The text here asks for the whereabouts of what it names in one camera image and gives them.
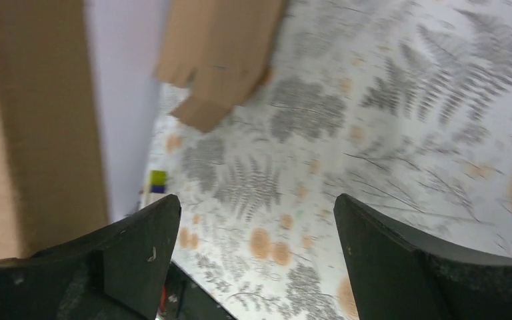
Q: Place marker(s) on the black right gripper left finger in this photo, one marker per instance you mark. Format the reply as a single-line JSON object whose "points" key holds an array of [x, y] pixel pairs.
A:
{"points": [[116, 272]]}

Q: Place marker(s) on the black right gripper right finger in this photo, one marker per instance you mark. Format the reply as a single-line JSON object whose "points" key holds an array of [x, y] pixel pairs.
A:
{"points": [[400, 272]]}

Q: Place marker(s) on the cardboard box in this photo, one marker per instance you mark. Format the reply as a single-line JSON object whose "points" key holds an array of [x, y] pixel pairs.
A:
{"points": [[51, 170]]}

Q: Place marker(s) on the small green purple block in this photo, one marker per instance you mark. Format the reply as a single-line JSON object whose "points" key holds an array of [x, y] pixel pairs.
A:
{"points": [[157, 182]]}

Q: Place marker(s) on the floral patterned table mat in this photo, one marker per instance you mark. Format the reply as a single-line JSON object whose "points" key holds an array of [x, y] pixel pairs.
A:
{"points": [[404, 105]]}

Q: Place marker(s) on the flat cardboard sheet stack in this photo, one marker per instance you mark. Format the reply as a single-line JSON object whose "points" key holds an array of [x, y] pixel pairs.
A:
{"points": [[220, 50]]}

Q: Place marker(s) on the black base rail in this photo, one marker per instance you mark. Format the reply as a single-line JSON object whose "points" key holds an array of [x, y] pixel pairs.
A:
{"points": [[183, 299]]}

